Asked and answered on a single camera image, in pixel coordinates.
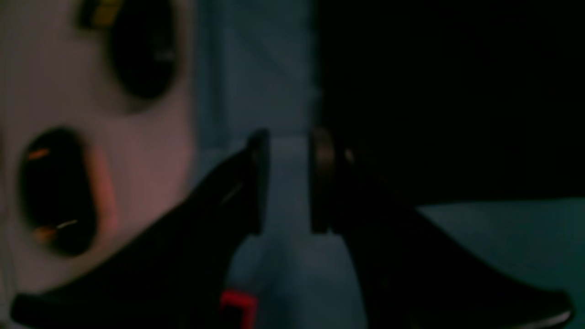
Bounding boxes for teal table cloth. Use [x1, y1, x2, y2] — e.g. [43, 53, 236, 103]
[197, 0, 584, 329]

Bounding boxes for yellow handled pliers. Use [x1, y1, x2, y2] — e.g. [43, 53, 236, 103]
[76, 0, 125, 29]

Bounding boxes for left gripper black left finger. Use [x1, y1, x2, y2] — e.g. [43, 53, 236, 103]
[11, 129, 270, 329]

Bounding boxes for black computer mouse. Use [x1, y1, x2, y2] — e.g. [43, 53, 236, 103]
[108, 0, 178, 100]

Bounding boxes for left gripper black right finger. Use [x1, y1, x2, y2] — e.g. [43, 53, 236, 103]
[309, 128, 574, 329]

